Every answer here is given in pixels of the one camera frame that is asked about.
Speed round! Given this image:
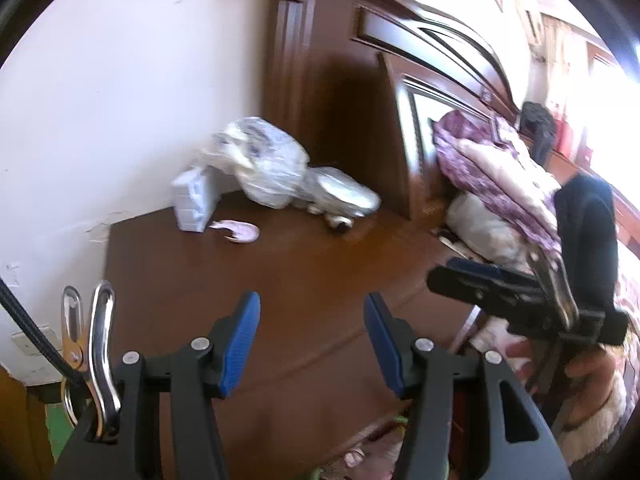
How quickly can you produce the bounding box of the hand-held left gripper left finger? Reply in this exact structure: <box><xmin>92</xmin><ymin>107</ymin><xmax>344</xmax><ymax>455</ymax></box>
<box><xmin>51</xmin><ymin>290</ymin><xmax>262</xmax><ymax>480</ymax></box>

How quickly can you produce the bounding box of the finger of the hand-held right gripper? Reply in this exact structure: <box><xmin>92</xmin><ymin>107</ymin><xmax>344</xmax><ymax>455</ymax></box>
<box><xmin>427</xmin><ymin>266</ymin><xmax>557</xmax><ymax>332</ymax></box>
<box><xmin>447</xmin><ymin>256</ymin><xmax>539</xmax><ymax>287</ymax></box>

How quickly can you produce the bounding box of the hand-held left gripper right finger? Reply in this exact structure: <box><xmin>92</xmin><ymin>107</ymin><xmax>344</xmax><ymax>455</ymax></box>
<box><xmin>363</xmin><ymin>291</ymin><xmax>572</xmax><ymax>480</ymax></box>

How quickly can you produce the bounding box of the torn pink wrapper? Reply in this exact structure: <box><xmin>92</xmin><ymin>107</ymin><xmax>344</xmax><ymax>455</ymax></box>
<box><xmin>209</xmin><ymin>219</ymin><xmax>261</xmax><ymax>244</ymax></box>

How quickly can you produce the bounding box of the silver tube black cap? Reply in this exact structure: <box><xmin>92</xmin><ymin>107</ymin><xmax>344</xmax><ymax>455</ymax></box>
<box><xmin>325</xmin><ymin>212</ymin><xmax>354</xmax><ymax>237</ymax></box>

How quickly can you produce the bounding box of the clear bag of cotton pads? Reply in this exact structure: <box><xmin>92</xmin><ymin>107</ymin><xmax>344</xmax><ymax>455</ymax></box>
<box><xmin>297</xmin><ymin>165</ymin><xmax>382</xmax><ymax>218</ymax></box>

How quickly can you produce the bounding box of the white tissue pack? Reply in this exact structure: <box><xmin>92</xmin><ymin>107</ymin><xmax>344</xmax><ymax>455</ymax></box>
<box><xmin>171</xmin><ymin>166</ymin><xmax>221</xmax><ymax>233</ymax></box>

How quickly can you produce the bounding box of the white plastic bag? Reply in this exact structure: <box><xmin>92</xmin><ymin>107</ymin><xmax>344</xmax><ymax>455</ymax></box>
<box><xmin>200</xmin><ymin>116</ymin><xmax>309</xmax><ymax>208</ymax></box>

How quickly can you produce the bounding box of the person's right forearm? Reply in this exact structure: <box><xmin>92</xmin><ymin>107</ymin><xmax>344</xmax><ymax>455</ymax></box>
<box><xmin>560</xmin><ymin>385</ymin><xmax>633</xmax><ymax>466</ymax></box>

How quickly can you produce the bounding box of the person's right hand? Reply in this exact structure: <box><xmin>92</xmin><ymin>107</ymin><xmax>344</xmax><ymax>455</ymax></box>
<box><xmin>505</xmin><ymin>337</ymin><xmax>619</xmax><ymax>412</ymax></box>

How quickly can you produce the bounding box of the grey pillow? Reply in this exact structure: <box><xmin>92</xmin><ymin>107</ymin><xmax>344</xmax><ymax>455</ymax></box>
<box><xmin>445</xmin><ymin>192</ymin><xmax>531</xmax><ymax>267</ymax></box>

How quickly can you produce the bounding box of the silver metal clip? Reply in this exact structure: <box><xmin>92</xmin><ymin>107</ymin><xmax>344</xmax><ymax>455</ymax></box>
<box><xmin>61</xmin><ymin>280</ymin><xmax>123</xmax><ymax>443</ymax></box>
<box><xmin>527</xmin><ymin>250</ymin><xmax>579</xmax><ymax>332</ymax></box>

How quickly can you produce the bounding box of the wooden nightstand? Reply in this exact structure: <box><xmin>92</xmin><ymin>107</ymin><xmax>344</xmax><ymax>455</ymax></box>
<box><xmin>102</xmin><ymin>192</ymin><xmax>481</xmax><ymax>480</ymax></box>

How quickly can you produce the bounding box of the purple lace pillow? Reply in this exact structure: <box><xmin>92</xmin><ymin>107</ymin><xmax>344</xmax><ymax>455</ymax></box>
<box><xmin>432</xmin><ymin>110</ymin><xmax>563</xmax><ymax>261</ymax></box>

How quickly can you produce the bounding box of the black cloth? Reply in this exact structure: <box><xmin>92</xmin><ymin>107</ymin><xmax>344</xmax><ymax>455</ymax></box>
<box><xmin>520</xmin><ymin>101</ymin><xmax>558</xmax><ymax>161</ymax></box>

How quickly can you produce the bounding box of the curtain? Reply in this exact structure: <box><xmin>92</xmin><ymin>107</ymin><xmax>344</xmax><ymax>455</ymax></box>
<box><xmin>542</xmin><ymin>15</ymin><xmax>601</xmax><ymax>161</ymax></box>

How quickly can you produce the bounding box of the green floor mat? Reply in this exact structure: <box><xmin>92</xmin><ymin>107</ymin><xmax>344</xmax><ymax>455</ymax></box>
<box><xmin>46</xmin><ymin>401</ymin><xmax>77</xmax><ymax>458</ymax></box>

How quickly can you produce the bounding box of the wooden headboard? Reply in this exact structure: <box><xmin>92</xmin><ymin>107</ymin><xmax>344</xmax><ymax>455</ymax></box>
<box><xmin>257</xmin><ymin>0</ymin><xmax>521</xmax><ymax>221</ymax></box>

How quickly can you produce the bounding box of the beige wall socket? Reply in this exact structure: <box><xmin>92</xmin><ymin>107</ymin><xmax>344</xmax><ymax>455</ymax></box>
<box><xmin>11</xmin><ymin>327</ymin><xmax>63</xmax><ymax>357</ymax></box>

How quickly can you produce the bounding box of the black cable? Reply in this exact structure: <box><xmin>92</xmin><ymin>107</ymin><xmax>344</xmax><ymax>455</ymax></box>
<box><xmin>0</xmin><ymin>277</ymin><xmax>76</xmax><ymax>381</ymax></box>

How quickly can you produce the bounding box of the wooden door frame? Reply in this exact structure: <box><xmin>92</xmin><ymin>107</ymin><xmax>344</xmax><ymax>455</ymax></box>
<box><xmin>0</xmin><ymin>365</ymin><xmax>56</xmax><ymax>480</ymax></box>

